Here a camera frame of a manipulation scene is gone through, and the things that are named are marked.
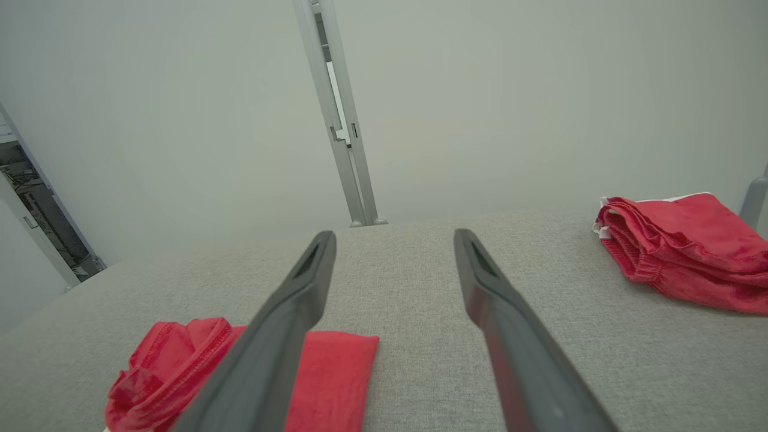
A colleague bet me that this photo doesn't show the red jersey with number 23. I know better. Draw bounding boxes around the red jersey with number 23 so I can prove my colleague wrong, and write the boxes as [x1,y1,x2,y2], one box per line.
[105,317,380,432]

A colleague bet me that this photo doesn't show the grey partition door frame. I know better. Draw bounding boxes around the grey partition door frame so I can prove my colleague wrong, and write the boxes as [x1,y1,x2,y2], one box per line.
[0,102,107,289]

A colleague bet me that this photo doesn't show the dark equipment shelf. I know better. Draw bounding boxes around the dark equipment shelf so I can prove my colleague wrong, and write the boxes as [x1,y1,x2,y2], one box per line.
[0,141,94,278]

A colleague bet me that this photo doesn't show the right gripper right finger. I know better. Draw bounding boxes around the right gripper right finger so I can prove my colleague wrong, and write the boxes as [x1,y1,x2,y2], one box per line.
[454,228,619,432]

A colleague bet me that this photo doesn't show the red shorts with white band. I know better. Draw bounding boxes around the red shorts with white band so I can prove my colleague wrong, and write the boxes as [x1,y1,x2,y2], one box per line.
[593,192,768,316]

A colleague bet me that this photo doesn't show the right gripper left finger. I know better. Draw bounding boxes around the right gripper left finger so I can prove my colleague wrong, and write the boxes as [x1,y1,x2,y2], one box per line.
[173,230,338,432]

